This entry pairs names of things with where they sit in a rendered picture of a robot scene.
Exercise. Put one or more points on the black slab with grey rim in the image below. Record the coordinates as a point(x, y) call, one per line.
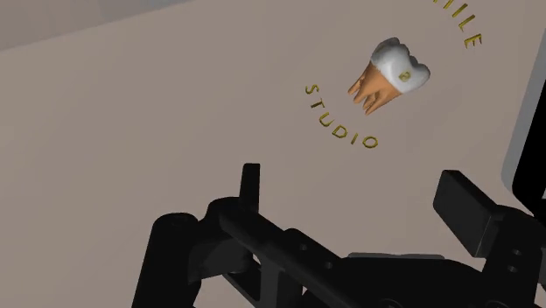
point(533, 149)

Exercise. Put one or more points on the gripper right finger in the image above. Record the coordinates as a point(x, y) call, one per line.
point(469, 213)

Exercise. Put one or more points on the white and orange tooth model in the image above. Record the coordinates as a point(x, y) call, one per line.
point(394, 68)

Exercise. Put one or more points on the beige board with gold lettering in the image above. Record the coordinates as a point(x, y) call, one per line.
point(128, 128)

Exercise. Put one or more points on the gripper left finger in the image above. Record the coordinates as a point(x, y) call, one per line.
point(256, 239)

